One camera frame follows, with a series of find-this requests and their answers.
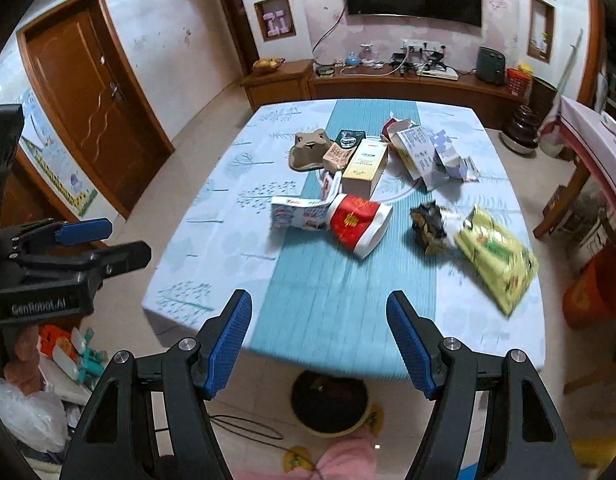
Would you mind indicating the stacked dark pots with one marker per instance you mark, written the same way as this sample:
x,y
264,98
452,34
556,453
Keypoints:
x,y
519,133

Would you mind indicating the black round trash bin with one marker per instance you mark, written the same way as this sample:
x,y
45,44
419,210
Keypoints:
x,y
329,406

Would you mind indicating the white teal patterned tablecloth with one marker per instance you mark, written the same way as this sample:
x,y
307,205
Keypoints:
x,y
320,273

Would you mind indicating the green yellow snack bag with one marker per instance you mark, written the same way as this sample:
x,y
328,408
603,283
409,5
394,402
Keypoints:
x,y
505,265

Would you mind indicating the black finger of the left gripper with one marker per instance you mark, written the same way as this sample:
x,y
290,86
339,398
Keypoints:
x,y
118,258

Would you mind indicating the children wall poster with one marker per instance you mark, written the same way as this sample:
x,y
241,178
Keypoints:
x,y
47,153

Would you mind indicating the black speaker box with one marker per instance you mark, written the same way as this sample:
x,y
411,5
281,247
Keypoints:
x,y
491,66

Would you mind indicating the black gold wrapper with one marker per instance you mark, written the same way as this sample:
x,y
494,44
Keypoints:
x,y
435,227

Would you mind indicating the wooden tv cabinet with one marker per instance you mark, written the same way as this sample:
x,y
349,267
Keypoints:
x,y
297,81

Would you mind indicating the purple white box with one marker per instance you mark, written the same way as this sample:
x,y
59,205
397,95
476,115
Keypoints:
x,y
456,166

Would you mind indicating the white grey printed box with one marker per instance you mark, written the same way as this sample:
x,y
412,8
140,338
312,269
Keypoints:
x,y
415,149

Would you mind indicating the white set-top box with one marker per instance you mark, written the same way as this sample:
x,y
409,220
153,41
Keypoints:
x,y
447,73

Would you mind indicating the pink dumbbells in niche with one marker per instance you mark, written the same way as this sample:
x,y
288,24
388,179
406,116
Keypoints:
x,y
276,24

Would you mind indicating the dark teal tan small box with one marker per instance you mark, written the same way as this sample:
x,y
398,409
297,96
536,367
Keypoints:
x,y
339,154

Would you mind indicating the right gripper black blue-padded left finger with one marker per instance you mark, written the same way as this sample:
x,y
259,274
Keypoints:
x,y
146,418

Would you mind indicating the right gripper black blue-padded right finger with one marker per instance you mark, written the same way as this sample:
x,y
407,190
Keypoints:
x,y
524,437

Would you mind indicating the fruit bowl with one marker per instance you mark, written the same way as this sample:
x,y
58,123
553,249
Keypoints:
x,y
266,66

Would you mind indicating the white red carton box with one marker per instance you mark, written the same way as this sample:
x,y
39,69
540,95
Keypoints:
x,y
308,214

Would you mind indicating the brown wooden door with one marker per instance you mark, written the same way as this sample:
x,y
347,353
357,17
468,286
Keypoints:
x,y
83,81

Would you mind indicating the red plastic bucket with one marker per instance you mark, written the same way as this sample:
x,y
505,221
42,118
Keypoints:
x,y
592,297

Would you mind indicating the yellow cream box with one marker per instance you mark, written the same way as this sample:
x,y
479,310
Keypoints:
x,y
364,170

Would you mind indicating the red plastic basket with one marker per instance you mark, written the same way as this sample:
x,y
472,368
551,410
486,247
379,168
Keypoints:
x,y
518,81

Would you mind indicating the red white paper cup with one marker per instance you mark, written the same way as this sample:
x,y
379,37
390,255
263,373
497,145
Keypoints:
x,y
358,224

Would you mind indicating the pink cloth side table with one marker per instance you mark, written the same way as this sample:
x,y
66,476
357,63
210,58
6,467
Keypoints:
x,y
595,147

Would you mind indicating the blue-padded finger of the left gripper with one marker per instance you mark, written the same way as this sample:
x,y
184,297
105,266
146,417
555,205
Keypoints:
x,y
47,233

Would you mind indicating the clear plastic bag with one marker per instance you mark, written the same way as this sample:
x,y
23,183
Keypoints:
x,y
38,420

